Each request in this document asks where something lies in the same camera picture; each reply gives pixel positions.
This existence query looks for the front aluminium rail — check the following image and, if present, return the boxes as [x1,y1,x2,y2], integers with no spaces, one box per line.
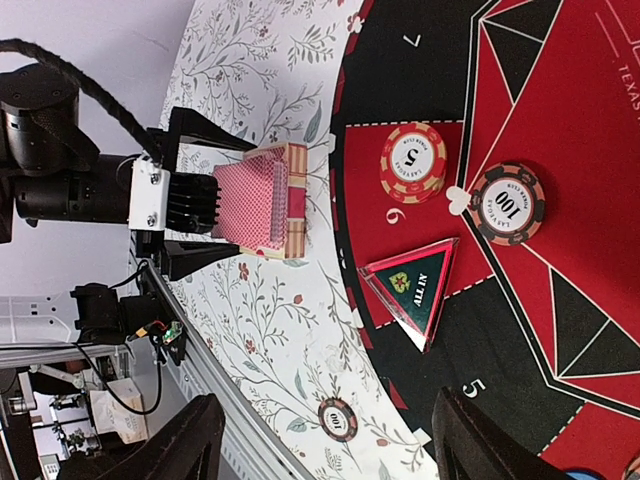
[142,267,312,479]

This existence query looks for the round red black poker mat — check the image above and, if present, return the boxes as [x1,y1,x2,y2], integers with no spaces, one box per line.
[330,1,639,479]

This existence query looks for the black brown chip stack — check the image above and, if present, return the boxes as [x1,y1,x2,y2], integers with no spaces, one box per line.
[318,397,358,443]

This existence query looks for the red chips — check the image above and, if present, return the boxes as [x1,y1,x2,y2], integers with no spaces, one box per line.
[379,122,448,204]

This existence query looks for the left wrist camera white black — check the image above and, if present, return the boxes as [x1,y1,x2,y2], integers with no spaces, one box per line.
[127,155,220,234]

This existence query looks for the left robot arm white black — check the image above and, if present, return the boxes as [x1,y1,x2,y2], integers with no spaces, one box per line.
[1,38,254,281]

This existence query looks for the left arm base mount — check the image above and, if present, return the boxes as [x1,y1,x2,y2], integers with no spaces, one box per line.
[70,260,187,365]

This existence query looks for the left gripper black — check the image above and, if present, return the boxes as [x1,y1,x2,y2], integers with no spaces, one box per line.
[134,107,256,280]

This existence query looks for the blue small blind button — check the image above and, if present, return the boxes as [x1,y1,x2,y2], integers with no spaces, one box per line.
[564,468,605,480]

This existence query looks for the black chips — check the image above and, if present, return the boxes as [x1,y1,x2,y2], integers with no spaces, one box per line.
[469,162,546,246]

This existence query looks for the triangular all in marker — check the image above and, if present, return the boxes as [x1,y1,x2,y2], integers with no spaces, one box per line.
[358,237,459,353]

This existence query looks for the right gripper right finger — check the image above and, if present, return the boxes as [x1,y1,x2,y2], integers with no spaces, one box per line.
[432,387,568,480]

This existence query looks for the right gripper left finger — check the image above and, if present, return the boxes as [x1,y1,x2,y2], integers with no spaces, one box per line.
[99,394,224,480]

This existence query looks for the red backed card deck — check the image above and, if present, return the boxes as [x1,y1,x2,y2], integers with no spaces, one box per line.
[211,143,308,260]

